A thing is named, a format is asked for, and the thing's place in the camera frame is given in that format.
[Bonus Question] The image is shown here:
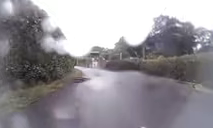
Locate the building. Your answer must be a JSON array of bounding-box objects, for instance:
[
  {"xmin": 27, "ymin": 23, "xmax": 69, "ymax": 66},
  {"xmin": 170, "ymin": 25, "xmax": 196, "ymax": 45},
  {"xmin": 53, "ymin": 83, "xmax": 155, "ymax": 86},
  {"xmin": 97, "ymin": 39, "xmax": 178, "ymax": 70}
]
[{"xmin": 88, "ymin": 46, "xmax": 107, "ymax": 69}]

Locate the trimmed green hedge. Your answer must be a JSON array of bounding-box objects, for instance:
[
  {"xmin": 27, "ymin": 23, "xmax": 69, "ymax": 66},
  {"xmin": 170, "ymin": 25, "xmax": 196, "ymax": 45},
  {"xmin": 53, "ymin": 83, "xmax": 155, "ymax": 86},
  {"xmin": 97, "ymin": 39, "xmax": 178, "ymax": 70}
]
[{"xmin": 105, "ymin": 52, "xmax": 213, "ymax": 88}]

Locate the grass verge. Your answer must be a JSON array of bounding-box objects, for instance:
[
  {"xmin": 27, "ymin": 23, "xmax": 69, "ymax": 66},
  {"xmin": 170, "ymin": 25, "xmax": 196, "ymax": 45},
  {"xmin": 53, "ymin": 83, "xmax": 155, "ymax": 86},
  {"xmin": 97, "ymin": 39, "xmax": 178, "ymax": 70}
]
[{"xmin": 0, "ymin": 68, "xmax": 84, "ymax": 114}]

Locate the tall dark green hedge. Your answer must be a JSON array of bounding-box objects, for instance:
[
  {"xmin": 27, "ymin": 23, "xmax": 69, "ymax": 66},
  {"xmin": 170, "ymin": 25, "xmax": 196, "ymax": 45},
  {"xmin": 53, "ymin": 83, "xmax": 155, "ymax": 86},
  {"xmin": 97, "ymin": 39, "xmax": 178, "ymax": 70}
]
[{"xmin": 0, "ymin": 3, "xmax": 77, "ymax": 89}]

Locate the large dark tree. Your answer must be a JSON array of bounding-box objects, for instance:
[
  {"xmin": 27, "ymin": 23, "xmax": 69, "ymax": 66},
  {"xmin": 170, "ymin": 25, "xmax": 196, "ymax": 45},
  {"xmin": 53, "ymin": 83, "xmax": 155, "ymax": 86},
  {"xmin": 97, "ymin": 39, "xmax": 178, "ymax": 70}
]
[{"xmin": 140, "ymin": 14, "xmax": 213, "ymax": 58}]

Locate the wet grey asphalt road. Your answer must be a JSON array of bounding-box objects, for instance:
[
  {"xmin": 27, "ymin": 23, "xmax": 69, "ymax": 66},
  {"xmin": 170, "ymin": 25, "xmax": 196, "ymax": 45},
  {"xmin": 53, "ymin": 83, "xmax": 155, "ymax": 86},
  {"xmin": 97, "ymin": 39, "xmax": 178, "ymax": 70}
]
[{"xmin": 0, "ymin": 66, "xmax": 213, "ymax": 128}]

